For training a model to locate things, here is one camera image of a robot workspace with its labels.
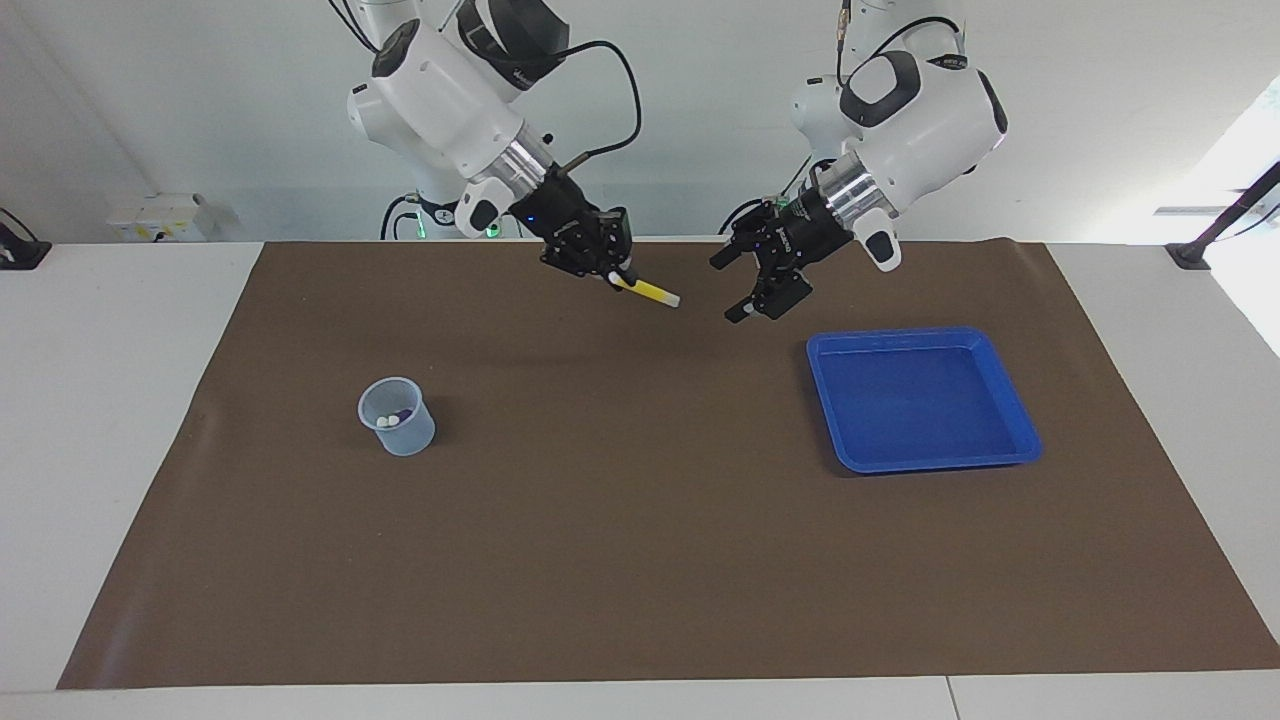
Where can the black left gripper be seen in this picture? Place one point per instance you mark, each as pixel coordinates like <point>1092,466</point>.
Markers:
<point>815,235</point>

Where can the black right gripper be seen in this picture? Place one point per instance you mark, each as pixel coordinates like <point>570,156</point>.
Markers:
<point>560,220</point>

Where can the yellow marker pen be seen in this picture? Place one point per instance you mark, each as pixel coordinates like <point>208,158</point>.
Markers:
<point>652,292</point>

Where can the purple marker pen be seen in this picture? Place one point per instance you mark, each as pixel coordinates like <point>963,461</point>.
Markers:
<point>402,412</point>

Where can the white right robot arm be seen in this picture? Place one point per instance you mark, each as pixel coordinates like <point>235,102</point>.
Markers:
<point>440,90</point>

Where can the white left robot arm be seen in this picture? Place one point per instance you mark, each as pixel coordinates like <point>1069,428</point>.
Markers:
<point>930,120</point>

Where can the blue plastic tray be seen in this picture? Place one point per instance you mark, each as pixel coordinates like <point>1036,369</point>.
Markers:
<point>920,400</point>

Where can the translucent plastic cup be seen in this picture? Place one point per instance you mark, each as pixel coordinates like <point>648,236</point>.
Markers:
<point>405,442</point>

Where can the brown table mat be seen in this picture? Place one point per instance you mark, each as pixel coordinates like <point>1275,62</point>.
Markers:
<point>640,550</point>

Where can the black angled stand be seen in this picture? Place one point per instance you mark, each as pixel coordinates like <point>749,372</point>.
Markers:
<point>1195,252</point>

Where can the black table clamp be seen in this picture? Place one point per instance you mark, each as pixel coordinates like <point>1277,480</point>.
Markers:
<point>20,250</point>

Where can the white wall socket box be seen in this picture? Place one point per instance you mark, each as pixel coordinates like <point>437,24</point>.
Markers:
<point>160,218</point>

